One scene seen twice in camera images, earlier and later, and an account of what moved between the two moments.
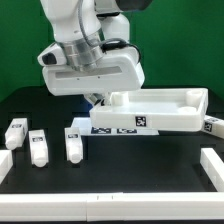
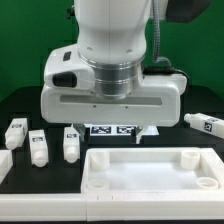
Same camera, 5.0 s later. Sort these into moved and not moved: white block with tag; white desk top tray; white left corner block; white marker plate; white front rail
Moved: white desk top tray
Not moved: white block with tag; white marker plate; white front rail; white left corner block
